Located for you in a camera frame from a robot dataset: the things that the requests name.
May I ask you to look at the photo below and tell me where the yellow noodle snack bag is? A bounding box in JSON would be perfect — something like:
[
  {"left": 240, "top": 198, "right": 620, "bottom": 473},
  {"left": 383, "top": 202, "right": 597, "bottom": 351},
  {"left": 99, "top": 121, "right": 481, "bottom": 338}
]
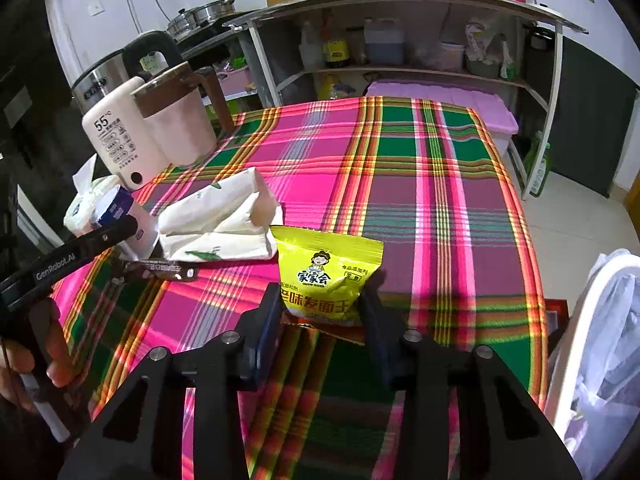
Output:
[{"left": 271, "top": 226, "right": 384, "bottom": 326}]

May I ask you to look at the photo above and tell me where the white round trash bin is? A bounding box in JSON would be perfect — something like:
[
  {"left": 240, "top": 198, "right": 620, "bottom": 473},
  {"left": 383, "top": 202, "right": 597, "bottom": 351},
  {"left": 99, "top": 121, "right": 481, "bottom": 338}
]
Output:
[{"left": 544, "top": 249, "right": 639, "bottom": 479}]

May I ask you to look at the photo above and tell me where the metal kitchen shelf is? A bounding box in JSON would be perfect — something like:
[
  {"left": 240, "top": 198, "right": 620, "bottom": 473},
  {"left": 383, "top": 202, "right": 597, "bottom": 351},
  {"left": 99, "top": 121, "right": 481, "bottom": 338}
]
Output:
[{"left": 224, "top": 0, "right": 590, "bottom": 201}]

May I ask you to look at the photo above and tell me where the person's left hand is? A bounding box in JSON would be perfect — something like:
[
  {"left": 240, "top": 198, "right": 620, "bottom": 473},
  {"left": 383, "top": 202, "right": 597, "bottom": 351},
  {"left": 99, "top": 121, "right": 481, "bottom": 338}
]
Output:
[{"left": 1, "top": 297, "right": 76, "bottom": 414}]

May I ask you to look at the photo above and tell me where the white tissue pack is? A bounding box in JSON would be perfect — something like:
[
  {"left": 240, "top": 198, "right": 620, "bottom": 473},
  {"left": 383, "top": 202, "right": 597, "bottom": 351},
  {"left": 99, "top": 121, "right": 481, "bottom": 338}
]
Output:
[{"left": 63, "top": 154, "right": 122, "bottom": 237}]

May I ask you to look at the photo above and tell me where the pink plaid tablecloth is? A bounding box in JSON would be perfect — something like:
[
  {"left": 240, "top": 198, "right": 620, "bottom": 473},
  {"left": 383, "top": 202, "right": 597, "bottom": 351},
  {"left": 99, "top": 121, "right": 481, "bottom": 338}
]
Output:
[{"left": 54, "top": 96, "right": 548, "bottom": 479}]

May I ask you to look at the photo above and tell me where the white yogurt cup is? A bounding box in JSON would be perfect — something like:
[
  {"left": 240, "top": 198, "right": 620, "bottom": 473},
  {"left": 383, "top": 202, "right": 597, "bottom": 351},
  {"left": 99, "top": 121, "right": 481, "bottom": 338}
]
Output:
[{"left": 91, "top": 185, "right": 158, "bottom": 261}]

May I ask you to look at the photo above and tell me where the green bottle on floor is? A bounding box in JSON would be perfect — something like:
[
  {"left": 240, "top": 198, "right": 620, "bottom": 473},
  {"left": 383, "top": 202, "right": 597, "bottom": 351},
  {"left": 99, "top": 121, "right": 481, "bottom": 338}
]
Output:
[{"left": 524, "top": 130, "right": 551, "bottom": 197}]

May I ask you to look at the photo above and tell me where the pink jug brown lid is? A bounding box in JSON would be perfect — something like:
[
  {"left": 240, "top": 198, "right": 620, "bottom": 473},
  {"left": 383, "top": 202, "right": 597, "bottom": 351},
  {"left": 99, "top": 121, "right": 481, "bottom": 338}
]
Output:
[{"left": 132, "top": 62, "right": 235, "bottom": 168}]

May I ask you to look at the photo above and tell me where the pink lidded storage box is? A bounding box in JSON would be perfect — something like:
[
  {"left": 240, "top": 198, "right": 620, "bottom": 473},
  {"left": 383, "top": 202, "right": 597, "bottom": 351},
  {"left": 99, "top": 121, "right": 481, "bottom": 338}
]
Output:
[{"left": 364, "top": 80, "right": 518, "bottom": 156}]

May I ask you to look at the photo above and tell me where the stainless electric kettle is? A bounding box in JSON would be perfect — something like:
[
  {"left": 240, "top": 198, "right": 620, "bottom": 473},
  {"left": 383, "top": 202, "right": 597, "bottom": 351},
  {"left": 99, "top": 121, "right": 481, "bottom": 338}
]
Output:
[{"left": 70, "top": 30, "right": 183, "bottom": 114}]

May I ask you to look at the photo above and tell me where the black cloth cover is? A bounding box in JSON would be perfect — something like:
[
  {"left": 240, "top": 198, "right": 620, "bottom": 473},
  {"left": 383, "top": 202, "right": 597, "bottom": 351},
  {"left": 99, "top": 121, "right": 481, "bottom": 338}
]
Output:
[{"left": 549, "top": 39, "right": 638, "bottom": 196}]

